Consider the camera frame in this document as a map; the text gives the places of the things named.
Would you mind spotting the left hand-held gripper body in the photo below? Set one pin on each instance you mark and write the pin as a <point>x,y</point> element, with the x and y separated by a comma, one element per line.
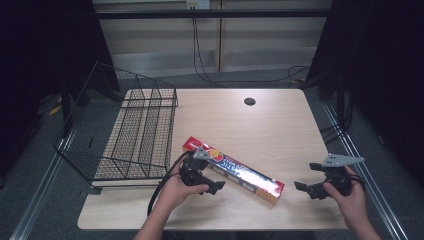
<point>191,170</point>

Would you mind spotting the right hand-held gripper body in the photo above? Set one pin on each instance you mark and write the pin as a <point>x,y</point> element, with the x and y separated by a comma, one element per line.
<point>340,176</point>

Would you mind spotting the long red and blue box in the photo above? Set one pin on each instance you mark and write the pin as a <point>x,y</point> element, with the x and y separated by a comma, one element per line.
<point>246,176</point>

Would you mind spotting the person's left hand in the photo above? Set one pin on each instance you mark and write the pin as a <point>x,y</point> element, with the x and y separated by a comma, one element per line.
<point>176,193</point>

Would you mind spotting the person's right hand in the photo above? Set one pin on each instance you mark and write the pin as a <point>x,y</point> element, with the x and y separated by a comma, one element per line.
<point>353,206</point>

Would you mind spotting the black metal stand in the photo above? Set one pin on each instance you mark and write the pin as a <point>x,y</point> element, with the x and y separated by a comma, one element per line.
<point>340,100</point>

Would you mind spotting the black curtain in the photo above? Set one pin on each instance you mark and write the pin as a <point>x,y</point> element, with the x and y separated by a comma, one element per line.
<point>36,50</point>
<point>383,66</point>

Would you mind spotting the yellow floor object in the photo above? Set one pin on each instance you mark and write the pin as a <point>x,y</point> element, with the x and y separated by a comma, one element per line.
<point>56,108</point>

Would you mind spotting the aluminium floor rail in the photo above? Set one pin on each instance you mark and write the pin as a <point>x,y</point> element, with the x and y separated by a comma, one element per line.
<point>36,196</point>
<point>363,173</point>

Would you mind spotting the black horizontal frame bar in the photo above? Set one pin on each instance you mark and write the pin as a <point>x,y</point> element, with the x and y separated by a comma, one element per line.
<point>213,13</point>

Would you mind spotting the white wall power outlet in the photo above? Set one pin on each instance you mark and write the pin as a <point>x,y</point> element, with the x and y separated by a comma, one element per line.
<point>198,4</point>

